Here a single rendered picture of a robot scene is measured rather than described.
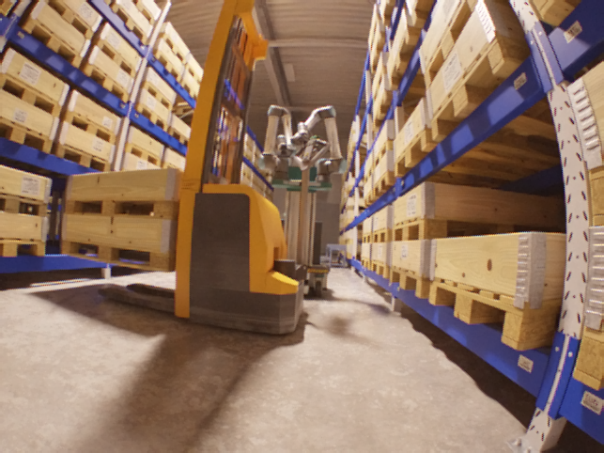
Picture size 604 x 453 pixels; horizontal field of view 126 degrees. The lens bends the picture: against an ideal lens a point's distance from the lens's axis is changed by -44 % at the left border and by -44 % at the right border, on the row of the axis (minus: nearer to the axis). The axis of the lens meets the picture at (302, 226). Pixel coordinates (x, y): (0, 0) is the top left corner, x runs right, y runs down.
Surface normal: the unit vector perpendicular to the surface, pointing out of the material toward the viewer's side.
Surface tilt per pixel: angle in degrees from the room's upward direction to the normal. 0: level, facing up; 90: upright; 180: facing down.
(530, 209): 90
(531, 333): 90
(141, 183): 90
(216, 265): 90
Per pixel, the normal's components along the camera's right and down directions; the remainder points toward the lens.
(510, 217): -0.08, -0.07
